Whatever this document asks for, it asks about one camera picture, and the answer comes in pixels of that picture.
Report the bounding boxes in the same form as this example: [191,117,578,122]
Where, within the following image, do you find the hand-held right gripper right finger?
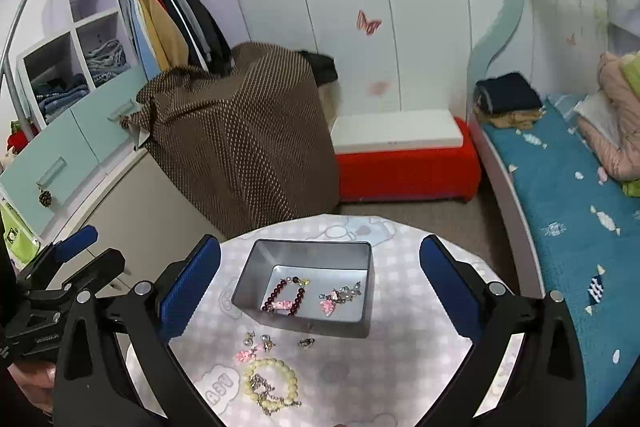
[419,235,594,427]

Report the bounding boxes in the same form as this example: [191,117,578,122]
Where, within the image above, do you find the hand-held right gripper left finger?
[52,234,222,427]

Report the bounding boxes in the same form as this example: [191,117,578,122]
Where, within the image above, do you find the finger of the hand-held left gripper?
[26,249,127,305]
[16,225,99,284]

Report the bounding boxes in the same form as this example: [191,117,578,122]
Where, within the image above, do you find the grey metal tin box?
[232,238,374,339]

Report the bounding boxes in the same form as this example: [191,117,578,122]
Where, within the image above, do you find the pink charm earring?
[234,330,261,363]

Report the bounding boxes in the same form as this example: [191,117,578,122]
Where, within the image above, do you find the silver chain bracelet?
[248,374,304,417]

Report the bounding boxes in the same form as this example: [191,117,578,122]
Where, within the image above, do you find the cream bead bracelet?
[243,357,301,411]

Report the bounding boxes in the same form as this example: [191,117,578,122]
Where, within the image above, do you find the person's left hand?
[7,363,56,417]

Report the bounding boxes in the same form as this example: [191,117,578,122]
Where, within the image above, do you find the green bag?
[0,199,41,266]

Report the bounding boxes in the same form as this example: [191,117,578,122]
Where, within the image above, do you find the teal drawer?
[0,116,102,234]
[69,64,147,166]

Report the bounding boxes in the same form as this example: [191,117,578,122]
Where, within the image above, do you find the red plush toy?
[5,121,39,156]

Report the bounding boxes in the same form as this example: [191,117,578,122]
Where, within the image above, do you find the red storage bench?
[335,117,482,203]

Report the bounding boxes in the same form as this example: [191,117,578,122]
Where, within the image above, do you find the folded denim clothes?
[29,74,90,123]

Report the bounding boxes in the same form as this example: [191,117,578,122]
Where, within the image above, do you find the blue printed bed blanket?
[482,94,640,426]

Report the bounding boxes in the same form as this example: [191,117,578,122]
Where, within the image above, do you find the brown dotted blanket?
[134,42,342,241]

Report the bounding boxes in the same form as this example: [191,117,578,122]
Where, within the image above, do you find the white bench cushion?
[330,112,465,155]

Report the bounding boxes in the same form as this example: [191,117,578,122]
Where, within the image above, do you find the tan folded clothes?
[479,106,546,131]

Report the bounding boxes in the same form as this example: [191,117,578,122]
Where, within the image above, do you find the grey blue folded clothes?
[84,39,130,86]

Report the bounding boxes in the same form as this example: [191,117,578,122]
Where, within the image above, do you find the navy folded clothes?
[473,72,544,116]

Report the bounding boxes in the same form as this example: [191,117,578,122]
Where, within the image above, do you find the white pillow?
[573,94,619,143]

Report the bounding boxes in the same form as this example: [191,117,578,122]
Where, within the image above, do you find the row of hanging clothes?
[117,0,235,81]

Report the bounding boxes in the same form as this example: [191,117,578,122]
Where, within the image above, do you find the pink quilt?
[577,52,640,182]

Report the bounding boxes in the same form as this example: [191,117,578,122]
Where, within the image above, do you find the black cloth bundle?
[294,50,339,84]

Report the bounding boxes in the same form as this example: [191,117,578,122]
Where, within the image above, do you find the teal curved bed panel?
[467,0,527,119]

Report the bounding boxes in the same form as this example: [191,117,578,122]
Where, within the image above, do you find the green cloth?
[621,51,640,198]

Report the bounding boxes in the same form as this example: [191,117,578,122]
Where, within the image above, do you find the dark red bead bracelet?
[261,275,307,317]

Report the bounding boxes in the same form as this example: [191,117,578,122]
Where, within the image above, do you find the white bed frame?
[467,116,547,299]

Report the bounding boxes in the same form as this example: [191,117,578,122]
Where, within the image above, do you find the pink charm silver bracelet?
[317,281,362,317]

